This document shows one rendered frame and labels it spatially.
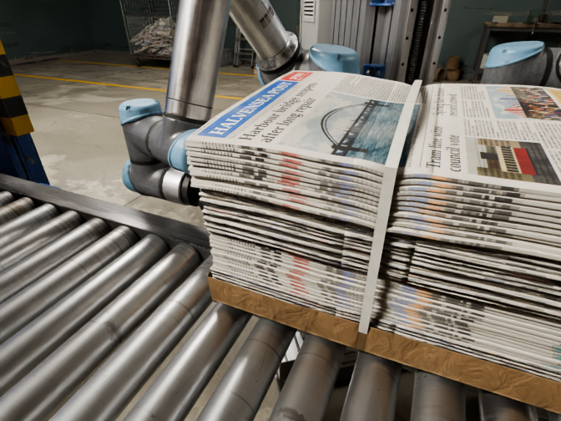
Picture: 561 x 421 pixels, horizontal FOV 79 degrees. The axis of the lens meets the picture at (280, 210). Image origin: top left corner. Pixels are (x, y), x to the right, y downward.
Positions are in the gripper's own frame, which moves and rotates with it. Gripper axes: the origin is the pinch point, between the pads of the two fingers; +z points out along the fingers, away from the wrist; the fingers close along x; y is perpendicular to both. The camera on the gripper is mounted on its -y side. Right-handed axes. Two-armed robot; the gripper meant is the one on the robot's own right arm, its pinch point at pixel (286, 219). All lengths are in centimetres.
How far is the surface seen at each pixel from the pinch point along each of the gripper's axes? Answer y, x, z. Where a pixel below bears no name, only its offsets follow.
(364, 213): 18.0, -22.6, 16.5
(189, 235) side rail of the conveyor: -0.3, -11.1, -13.0
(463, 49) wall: -33, 672, 45
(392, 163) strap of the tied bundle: 22.7, -22.6, 18.0
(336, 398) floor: -80, 20, 10
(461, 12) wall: 23, 672, 27
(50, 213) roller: -1.3, -14.7, -42.8
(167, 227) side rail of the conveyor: -0.3, -10.6, -18.0
